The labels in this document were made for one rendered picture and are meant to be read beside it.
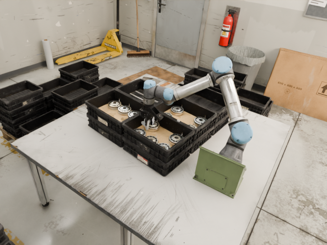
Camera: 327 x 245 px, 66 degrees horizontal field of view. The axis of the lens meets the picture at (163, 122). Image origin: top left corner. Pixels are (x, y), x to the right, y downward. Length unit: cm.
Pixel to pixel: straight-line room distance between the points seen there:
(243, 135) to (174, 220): 60
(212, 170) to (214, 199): 17
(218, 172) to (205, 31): 351
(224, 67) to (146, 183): 85
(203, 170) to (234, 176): 20
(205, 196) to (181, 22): 380
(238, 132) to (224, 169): 23
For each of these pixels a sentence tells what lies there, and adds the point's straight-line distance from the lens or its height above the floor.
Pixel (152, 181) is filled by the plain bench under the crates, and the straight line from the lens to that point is 164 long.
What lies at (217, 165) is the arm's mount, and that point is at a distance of 153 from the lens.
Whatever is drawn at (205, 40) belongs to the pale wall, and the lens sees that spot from 480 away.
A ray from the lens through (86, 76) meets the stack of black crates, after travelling 329.
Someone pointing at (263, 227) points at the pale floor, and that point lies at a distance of 251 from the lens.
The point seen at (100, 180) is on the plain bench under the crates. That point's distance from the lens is 165.
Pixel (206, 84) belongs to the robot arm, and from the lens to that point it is 172.
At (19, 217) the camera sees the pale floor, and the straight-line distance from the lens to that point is 251.
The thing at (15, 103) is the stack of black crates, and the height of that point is 54.
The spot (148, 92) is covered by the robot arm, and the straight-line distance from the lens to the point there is 162.
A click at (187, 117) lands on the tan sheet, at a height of 83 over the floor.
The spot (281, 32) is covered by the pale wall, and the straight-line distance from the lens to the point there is 439.
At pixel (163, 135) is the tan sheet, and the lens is 177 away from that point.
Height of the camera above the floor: 192
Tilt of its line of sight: 35 degrees down
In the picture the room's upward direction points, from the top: 5 degrees clockwise
